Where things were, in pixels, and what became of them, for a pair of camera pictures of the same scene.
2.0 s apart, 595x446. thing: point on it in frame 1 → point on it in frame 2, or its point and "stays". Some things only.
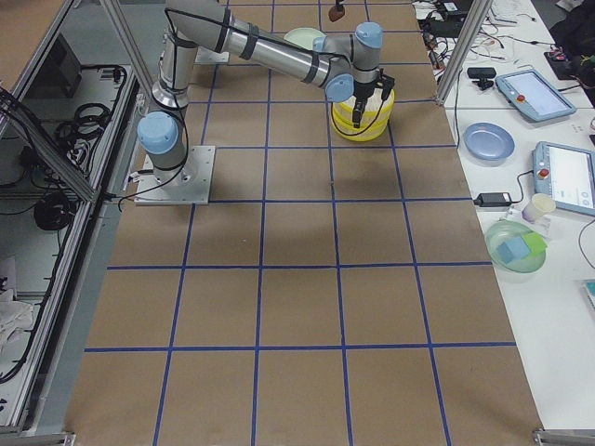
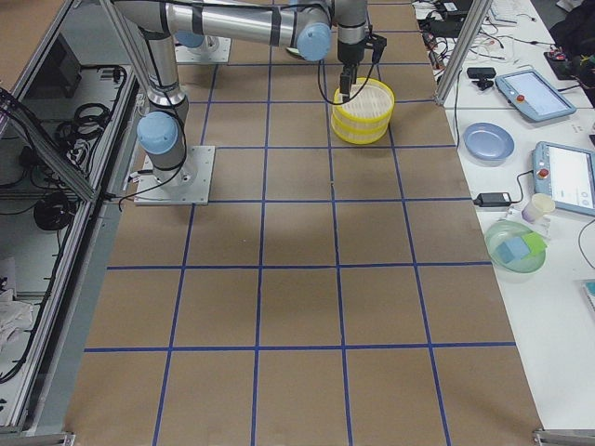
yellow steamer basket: [375, 119] stays
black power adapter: [493, 200] stays
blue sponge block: [513, 249] stays
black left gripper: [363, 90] → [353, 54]
